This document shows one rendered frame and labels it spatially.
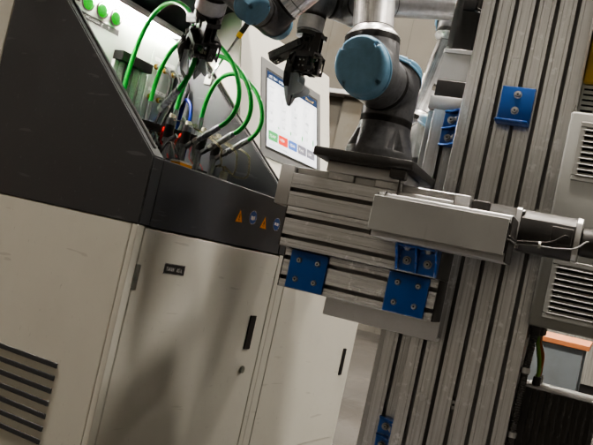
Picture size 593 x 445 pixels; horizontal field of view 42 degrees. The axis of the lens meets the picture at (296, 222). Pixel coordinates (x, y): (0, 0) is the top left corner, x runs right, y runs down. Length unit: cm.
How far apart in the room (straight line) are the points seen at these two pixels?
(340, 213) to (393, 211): 19
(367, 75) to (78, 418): 100
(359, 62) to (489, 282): 57
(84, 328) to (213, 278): 39
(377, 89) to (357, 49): 9
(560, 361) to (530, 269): 258
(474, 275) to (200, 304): 72
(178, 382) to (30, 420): 37
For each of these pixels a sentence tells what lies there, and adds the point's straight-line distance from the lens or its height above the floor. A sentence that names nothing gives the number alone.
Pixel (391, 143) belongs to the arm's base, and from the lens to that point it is 168.
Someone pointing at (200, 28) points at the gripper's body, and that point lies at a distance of 197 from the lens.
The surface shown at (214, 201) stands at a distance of 201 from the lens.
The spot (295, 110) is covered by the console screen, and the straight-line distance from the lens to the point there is 290.
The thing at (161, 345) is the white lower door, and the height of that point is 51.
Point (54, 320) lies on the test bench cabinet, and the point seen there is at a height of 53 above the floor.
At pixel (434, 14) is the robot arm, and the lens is 225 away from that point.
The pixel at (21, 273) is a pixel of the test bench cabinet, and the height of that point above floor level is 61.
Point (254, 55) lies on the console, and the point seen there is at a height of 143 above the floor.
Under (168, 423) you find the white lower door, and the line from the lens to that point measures 208.
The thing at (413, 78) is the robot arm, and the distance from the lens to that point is 172.
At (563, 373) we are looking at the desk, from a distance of 434.
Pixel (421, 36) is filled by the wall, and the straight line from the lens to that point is 1131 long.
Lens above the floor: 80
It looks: 2 degrees up
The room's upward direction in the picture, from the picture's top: 13 degrees clockwise
